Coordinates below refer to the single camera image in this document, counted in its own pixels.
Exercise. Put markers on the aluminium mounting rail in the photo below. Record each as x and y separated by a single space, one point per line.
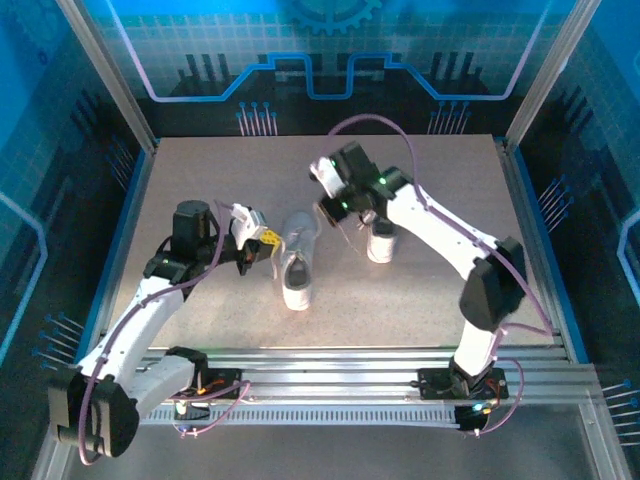
325 372

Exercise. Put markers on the white lace-up sneaker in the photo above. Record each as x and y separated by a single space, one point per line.
297 295
382 250

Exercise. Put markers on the aluminium side rail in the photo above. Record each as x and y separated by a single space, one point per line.
532 250

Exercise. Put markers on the black right controller board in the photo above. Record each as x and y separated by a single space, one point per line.
467 420

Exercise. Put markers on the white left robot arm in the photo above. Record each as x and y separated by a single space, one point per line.
135 320

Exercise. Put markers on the aluminium frame post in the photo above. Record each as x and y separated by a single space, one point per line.
550 75
112 75

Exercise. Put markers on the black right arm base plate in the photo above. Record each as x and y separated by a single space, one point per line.
435 385

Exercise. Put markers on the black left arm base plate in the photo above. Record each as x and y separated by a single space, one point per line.
227 385

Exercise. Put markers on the blue table edge strip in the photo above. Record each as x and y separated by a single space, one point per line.
118 250

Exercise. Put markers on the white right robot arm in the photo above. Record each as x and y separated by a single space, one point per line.
440 225

